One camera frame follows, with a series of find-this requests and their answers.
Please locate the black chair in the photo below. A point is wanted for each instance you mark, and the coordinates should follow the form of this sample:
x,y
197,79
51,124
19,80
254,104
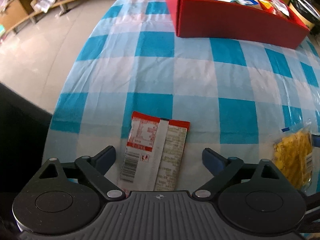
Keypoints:
x,y
24,129

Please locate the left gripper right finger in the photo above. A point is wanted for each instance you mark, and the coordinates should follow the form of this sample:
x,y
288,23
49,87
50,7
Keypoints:
x,y
223,171

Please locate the silver snack packet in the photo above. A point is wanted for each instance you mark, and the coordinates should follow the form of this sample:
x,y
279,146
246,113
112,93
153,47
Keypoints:
x,y
280,8

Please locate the red white long packet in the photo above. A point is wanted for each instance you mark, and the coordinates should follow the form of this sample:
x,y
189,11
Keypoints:
x,y
153,154

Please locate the yellow waffle snack bag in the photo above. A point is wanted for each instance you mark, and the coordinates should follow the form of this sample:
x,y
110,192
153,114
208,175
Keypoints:
x,y
292,154

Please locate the red Trolli candy bag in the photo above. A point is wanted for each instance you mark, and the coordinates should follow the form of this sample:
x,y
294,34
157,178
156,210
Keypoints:
x,y
268,6

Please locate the cream trash bin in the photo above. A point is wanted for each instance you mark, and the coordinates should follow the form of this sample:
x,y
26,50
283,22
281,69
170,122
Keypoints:
x,y
305,11

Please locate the red cardboard box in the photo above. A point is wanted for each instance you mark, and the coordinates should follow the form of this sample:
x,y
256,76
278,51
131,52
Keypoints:
x,y
209,18

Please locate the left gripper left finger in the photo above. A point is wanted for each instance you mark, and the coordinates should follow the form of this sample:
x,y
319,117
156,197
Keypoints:
x,y
92,172

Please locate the blue white checkered cloth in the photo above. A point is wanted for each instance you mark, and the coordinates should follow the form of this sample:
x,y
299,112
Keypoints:
x,y
237,95

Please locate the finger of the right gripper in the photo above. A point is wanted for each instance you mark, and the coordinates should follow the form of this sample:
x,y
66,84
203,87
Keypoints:
x,y
315,140

